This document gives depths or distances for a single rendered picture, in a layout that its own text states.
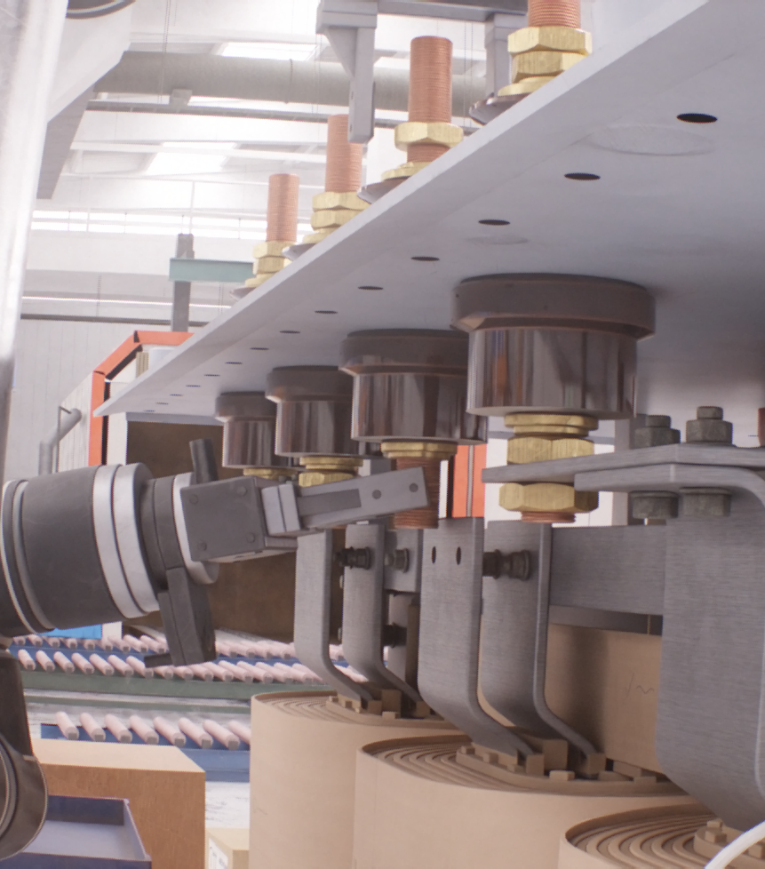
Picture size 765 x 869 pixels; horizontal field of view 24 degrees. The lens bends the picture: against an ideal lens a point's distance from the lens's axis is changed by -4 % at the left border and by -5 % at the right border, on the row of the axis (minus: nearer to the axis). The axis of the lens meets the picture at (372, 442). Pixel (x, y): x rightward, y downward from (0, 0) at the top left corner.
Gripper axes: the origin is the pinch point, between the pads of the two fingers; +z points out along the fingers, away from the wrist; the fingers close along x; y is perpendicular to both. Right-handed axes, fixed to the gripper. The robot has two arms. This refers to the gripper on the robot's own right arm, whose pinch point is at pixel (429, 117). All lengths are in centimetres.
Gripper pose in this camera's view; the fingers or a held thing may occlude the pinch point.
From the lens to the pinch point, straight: 128.0
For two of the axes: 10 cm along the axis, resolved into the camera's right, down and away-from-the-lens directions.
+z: -0.4, 10.0, -0.6
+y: 1.8, -0.5, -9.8
